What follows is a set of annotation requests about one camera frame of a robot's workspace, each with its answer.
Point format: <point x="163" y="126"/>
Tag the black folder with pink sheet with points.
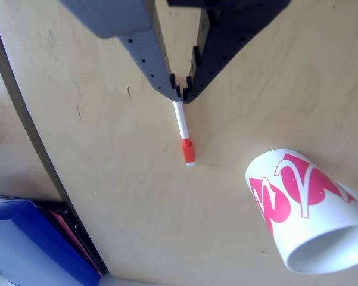
<point x="74" y="235"/>

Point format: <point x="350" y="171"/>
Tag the white pen with red cap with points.
<point x="180" y="119"/>

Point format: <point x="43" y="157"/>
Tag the blue flat box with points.
<point x="32" y="238"/>

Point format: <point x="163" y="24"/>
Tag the white mug with pink logo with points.
<point x="315" y="214"/>

